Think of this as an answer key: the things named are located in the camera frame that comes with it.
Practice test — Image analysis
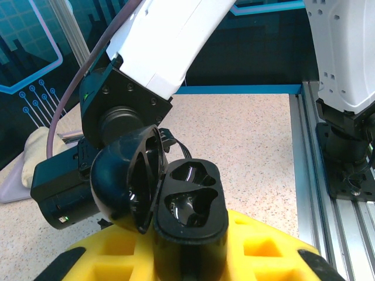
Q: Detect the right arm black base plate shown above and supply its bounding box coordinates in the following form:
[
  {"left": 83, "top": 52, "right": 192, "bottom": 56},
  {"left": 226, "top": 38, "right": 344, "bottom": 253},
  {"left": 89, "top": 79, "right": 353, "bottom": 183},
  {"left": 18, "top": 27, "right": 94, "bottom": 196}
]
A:
[{"left": 316, "top": 122, "right": 375, "bottom": 203}]

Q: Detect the lavender plastic tray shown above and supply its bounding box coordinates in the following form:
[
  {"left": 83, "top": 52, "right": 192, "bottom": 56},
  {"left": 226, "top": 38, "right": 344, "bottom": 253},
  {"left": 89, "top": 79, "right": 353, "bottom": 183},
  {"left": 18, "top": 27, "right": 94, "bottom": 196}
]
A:
[{"left": 0, "top": 131, "right": 86, "bottom": 204}]

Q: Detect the beige folded cloth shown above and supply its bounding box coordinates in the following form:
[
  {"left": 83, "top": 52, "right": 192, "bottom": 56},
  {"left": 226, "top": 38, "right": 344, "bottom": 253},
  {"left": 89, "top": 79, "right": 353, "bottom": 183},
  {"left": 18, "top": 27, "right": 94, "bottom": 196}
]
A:
[{"left": 22, "top": 127, "right": 77, "bottom": 188}]

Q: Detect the black earbud charging case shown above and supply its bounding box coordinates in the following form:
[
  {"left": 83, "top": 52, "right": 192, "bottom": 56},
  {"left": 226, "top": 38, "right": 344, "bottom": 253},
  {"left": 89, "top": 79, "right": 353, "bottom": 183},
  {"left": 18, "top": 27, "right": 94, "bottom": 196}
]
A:
[{"left": 90, "top": 124, "right": 230, "bottom": 281}]

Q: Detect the aluminium mounting rail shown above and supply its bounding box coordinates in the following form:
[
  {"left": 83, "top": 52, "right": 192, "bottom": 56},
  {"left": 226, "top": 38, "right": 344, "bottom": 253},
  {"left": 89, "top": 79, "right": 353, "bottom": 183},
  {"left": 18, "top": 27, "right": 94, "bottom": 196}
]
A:
[{"left": 288, "top": 81, "right": 375, "bottom": 281}]

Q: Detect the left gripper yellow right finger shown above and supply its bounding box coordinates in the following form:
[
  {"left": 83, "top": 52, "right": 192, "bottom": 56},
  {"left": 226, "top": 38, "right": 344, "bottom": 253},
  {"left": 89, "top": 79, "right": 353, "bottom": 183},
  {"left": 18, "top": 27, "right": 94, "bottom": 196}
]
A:
[{"left": 224, "top": 209, "right": 346, "bottom": 281}]

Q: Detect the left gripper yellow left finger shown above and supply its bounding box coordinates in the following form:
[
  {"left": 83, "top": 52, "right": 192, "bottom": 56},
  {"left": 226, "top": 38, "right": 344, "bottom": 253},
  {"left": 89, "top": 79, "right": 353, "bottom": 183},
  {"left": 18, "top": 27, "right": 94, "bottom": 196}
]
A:
[{"left": 33, "top": 224, "right": 156, "bottom": 281}]

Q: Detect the aluminium frame post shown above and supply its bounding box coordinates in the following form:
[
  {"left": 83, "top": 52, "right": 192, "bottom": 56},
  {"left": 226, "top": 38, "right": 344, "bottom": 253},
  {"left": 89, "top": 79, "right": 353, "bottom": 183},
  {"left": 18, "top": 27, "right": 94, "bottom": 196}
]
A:
[{"left": 51, "top": 0, "right": 91, "bottom": 68}]

